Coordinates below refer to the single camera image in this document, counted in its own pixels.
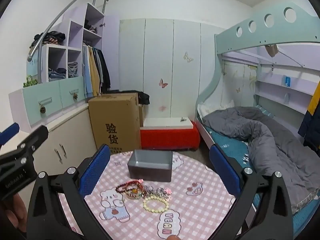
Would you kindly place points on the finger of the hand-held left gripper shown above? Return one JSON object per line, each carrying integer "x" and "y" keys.
{"x": 8, "y": 132}
{"x": 32, "y": 140}

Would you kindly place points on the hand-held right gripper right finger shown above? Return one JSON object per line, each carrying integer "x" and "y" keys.
{"x": 225, "y": 171}

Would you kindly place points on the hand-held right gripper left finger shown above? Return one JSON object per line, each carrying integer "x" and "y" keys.
{"x": 96, "y": 171}

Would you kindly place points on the grey storage box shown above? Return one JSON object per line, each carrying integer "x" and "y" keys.
{"x": 150, "y": 172}

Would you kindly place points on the person's left hand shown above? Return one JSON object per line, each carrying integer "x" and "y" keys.
{"x": 12, "y": 212}

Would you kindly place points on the person's right hand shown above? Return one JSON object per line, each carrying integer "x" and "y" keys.
{"x": 172, "y": 237}

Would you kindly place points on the teal bed sheet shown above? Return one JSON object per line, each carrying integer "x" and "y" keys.
{"x": 230, "y": 150}

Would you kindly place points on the pinecone ornament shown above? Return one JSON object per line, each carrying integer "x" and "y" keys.
{"x": 75, "y": 96}
{"x": 43, "y": 109}

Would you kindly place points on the beige low cabinet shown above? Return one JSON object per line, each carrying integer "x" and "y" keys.
{"x": 70, "y": 135}

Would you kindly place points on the pink checkered tablecloth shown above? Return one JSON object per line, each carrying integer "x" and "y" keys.
{"x": 200, "y": 205}

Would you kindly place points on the large cardboard box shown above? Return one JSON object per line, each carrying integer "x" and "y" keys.
{"x": 112, "y": 120}

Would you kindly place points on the green ornament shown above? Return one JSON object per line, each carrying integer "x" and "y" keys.
{"x": 30, "y": 83}

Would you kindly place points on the grey duvet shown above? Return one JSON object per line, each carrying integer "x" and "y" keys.
{"x": 275, "y": 150}

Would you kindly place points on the pink flower hair clip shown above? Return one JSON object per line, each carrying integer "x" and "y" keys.
{"x": 166, "y": 192}

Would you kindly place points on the white pillow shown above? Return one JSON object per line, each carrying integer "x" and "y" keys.
{"x": 207, "y": 110}

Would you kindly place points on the red bench with white top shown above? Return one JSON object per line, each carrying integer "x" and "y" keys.
{"x": 170, "y": 137}

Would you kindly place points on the folded blue jeans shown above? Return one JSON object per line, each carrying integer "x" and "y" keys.
{"x": 57, "y": 74}

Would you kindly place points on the small cardboard box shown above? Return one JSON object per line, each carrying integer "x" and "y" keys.
{"x": 141, "y": 115}

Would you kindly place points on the grey metal handrail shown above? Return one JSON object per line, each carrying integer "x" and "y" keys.
{"x": 29, "y": 58}

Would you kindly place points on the folded grey clothes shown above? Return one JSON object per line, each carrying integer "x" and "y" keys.
{"x": 72, "y": 69}

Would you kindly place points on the black bag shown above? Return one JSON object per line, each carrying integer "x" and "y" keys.
{"x": 144, "y": 98}

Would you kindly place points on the pale pink butterfly sticker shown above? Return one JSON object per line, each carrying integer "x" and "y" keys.
{"x": 162, "y": 108}

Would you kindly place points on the row of hanging clothes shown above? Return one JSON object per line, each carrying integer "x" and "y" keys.
{"x": 92, "y": 67}

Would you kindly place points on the navy and yellow jacket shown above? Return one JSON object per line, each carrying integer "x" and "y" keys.
{"x": 312, "y": 130}

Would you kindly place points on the dark clothes pile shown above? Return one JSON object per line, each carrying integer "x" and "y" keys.
{"x": 52, "y": 37}

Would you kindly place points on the red butterfly sticker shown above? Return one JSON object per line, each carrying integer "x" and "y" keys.
{"x": 163, "y": 83}

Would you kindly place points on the cream butterfly sticker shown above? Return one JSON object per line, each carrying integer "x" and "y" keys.
{"x": 188, "y": 57}

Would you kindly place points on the clothes on shelf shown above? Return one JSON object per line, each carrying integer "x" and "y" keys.
{"x": 91, "y": 27}

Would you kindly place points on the white wardrobe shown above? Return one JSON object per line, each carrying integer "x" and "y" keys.
{"x": 155, "y": 55}

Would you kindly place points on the purple open shelf unit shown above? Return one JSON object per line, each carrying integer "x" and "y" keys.
{"x": 77, "y": 13}

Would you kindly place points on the purple wall shelf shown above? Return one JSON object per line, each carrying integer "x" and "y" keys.
{"x": 275, "y": 90}

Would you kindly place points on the mint bunk bed frame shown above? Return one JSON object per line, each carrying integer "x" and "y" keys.
{"x": 260, "y": 37}

